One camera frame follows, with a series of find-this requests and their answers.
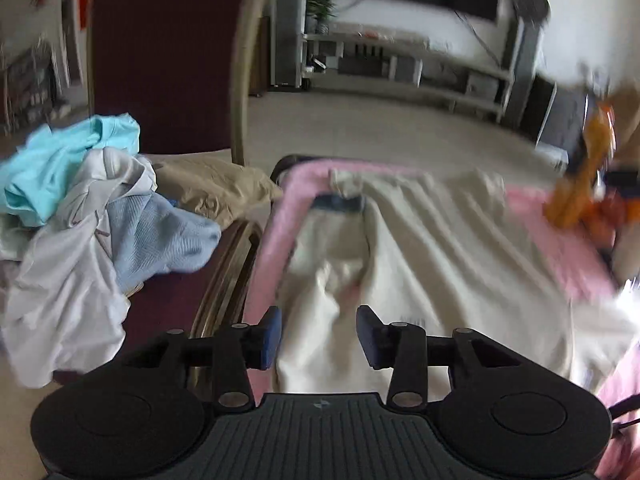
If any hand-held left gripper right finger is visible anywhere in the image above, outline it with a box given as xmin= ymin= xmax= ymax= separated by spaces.
xmin=356 ymin=305 xmax=523 ymax=411

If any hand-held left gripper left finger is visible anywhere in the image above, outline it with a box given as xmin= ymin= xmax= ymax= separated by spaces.
xmin=117 ymin=306 xmax=284 ymax=410

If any cream shirt with navy collar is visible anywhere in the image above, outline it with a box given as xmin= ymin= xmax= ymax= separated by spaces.
xmin=272 ymin=167 xmax=576 ymax=396

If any light blue knit garment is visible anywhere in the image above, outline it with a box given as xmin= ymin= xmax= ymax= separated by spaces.
xmin=105 ymin=192 xmax=222 ymax=293

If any tan garment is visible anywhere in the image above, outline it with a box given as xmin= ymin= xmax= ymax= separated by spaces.
xmin=152 ymin=160 xmax=283 ymax=231

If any white garment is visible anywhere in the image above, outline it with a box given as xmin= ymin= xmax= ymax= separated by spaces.
xmin=0 ymin=147 xmax=158 ymax=388

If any pink printed blanket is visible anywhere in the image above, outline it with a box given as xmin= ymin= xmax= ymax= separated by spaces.
xmin=240 ymin=157 xmax=640 ymax=480

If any orange juice bottle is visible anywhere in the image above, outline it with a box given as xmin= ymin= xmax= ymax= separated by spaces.
xmin=544 ymin=100 xmax=618 ymax=231

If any turquoise garment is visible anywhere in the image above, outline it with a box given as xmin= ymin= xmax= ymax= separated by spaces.
xmin=0 ymin=114 xmax=142 ymax=228

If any brown wooden cabinet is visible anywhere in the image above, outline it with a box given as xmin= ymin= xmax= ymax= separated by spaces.
xmin=249 ymin=15 xmax=271 ymax=97

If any grey drawer cabinet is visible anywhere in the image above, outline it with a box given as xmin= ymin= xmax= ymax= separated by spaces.
xmin=520 ymin=75 xmax=593 ymax=161

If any grey curved television stand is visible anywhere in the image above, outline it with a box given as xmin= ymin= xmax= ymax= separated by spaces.
xmin=300 ymin=30 xmax=516 ymax=123

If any tall grey speaker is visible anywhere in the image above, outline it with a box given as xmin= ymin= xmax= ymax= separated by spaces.
xmin=270 ymin=0 xmax=312 ymax=90
xmin=502 ymin=15 xmax=545 ymax=123

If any green potted plant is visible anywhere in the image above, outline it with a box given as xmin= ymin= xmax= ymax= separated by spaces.
xmin=305 ymin=0 xmax=338 ymax=36

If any shoe rack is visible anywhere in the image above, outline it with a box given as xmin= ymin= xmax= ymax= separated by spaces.
xmin=0 ymin=40 xmax=58 ymax=133

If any maroon chair with gold frame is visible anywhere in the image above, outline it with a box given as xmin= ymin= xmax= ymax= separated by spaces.
xmin=52 ymin=0 xmax=277 ymax=386

